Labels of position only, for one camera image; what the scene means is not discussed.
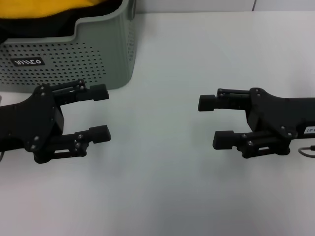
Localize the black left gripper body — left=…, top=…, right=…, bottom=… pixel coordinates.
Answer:
left=0, top=84, right=65, bottom=165

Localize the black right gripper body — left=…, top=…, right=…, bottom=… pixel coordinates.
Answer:
left=246, top=87, right=315, bottom=156

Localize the yellow towel with black trim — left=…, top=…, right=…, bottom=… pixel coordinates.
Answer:
left=0, top=0, right=125, bottom=39

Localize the grey-green perforated storage box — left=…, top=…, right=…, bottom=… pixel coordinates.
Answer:
left=0, top=0, right=137, bottom=93

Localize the grey cable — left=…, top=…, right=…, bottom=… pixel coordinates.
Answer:
left=297, top=146, right=315, bottom=159

